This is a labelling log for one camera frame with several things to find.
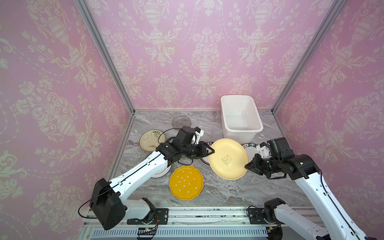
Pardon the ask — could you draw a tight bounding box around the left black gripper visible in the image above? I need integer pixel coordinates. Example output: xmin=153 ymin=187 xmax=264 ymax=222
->
xmin=181 ymin=140 xmax=216 ymax=159

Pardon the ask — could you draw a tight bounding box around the cream plate with willow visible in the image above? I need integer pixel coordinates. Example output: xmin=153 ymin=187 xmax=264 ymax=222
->
xmin=139 ymin=130 xmax=166 ymax=152

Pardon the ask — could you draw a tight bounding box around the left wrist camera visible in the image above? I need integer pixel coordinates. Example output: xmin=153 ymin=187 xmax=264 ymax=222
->
xmin=194 ymin=127 xmax=204 ymax=144

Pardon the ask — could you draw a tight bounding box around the aluminium mounting rail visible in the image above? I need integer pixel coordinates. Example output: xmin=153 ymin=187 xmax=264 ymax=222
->
xmin=77 ymin=205 xmax=340 ymax=240

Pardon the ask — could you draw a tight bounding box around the corner aluminium post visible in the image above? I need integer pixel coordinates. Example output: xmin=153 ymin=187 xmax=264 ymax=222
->
xmin=75 ymin=0 xmax=135 ymax=116
xmin=271 ymin=0 xmax=347 ymax=117

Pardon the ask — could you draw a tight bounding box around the white plastic bin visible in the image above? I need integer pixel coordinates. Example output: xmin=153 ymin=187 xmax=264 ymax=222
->
xmin=221 ymin=95 xmax=264 ymax=144

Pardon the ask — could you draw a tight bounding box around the right corner aluminium post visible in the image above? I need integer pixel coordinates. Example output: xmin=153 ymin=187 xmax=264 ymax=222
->
xmin=271 ymin=0 xmax=347 ymax=117

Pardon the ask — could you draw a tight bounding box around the white plate green lettered rim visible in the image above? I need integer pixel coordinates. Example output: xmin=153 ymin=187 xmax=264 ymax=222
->
xmin=242 ymin=143 xmax=260 ymax=162

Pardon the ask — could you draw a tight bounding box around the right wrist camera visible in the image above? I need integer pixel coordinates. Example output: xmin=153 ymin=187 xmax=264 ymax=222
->
xmin=257 ymin=142 xmax=271 ymax=159

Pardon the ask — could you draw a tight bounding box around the left corner aluminium post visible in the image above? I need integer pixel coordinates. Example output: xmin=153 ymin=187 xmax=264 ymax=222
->
xmin=75 ymin=0 xmax=135 ymax=116

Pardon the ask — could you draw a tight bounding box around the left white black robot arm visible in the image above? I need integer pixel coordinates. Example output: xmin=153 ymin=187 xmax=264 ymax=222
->
xmin=90 ymin=126 xmax=215 ymax=231

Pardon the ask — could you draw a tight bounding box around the white plate green cloud motif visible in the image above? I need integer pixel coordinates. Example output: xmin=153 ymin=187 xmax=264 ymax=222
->
xmin=151 ymin=166 xmax=171 ymax=179

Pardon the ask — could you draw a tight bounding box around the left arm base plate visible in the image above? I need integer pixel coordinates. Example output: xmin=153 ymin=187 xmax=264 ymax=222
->
xmin=127 ymin=208 xmax=169 ymax=225

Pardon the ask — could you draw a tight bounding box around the pale yellow bear plate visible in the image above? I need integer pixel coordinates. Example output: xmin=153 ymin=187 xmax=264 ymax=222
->
xmin=208 ymin=139 xmax=249 ymax=180

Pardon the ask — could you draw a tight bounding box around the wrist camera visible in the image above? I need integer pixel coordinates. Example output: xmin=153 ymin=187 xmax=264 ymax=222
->
xmin=194 ymin=127 xmax=204 ymax=144
xmin=257 ymin=142 xmax=271 ymax=159

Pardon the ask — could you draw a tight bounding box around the grey smoked glass plate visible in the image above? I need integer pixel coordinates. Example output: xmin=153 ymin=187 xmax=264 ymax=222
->
xmin=172 ymin=116 xmax=192 ymax=129

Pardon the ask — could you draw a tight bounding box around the white plate green red rim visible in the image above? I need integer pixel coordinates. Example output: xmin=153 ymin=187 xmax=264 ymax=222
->
xmin=200 ymin=142 xmax=214 ymax=166

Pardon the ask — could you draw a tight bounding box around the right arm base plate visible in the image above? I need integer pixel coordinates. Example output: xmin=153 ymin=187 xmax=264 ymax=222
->
xmin=246 ymin=206 xmax=284 ymax=226

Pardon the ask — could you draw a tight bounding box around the yellow scalloped dotted plate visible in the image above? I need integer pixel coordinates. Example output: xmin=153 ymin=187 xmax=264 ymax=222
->
xmin=169 ymin=166 xmax=204 ymax=201

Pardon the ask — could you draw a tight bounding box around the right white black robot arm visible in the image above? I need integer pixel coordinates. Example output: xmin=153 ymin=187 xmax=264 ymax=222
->
xmin=245 ymin=138 xmax=370 ymax=240

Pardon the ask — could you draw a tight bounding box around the clear glass plate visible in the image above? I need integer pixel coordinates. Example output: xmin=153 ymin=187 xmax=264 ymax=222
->
xmin=200 ymin=131 xmax=214 ymax=142

